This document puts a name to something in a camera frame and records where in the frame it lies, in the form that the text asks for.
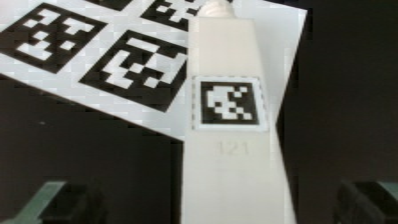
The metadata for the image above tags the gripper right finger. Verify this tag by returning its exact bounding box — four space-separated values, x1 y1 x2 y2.
333 181 398 224

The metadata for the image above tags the marker tag sheet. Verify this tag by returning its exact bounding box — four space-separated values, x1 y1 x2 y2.
0 0 310 142

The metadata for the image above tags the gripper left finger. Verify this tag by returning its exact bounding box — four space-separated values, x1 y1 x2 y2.
6 181 105 224

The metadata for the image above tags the white desk leg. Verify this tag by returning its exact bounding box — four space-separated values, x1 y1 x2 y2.
182 0 297 224

